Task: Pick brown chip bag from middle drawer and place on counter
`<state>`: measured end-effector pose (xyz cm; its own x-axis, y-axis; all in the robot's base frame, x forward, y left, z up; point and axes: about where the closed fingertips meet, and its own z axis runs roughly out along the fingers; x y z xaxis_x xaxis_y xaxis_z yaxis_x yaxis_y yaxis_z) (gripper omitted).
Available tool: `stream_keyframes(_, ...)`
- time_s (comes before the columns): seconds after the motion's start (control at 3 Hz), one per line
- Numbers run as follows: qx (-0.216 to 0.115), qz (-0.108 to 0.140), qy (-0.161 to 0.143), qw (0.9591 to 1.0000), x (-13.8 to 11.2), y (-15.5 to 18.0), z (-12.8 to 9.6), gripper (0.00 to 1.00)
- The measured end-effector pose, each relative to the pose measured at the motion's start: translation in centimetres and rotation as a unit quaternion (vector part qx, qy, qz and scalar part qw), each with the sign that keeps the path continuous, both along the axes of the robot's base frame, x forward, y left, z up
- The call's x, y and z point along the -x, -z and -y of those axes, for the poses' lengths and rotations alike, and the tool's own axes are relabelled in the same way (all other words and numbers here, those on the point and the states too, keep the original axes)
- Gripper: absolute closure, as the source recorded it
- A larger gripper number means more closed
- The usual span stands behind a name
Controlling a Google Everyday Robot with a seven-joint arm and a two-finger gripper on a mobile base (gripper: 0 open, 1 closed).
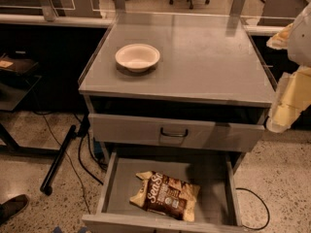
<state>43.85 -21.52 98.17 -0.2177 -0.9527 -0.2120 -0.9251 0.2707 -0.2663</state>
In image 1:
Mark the grey top drawer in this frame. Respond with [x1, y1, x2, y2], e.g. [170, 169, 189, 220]
[88, 114, 264, 152]

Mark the black side table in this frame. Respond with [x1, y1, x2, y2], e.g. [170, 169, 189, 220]
[0, 53, 41, 156]

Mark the brown chip bag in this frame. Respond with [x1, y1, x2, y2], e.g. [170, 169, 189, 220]
[129, 171, 200, 222]

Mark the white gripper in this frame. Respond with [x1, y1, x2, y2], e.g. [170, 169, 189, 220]
[266, 3, 311, 133]

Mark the open grey middle drawer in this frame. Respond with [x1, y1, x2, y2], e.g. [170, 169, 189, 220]
[83, 150, 245, 233]

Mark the white paper bowl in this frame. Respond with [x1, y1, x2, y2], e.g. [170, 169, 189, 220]
[115, 44, 160, 73]

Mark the grey drawer cabinet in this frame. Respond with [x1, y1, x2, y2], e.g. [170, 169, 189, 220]
[80, 14, 274, 166]

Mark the black floor cable left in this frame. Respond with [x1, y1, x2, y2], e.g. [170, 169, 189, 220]
[32, 110, 108, 216]

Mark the black drawer handle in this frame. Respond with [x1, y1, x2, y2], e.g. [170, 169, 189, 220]
[159, 127, 189, 138]

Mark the black floor cable right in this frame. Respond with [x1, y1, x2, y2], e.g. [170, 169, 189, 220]
[235, 187, 271, 231]

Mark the black floor cable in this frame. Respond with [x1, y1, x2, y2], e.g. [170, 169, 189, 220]
[32, 110, 108, 216]
[235, 187, 271, 231]

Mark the black stand leg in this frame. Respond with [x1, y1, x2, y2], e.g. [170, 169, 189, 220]
[40, 125, 76, 196]

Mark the dark shoe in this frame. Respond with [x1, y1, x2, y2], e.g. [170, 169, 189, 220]
[0, 194, 29, 225]

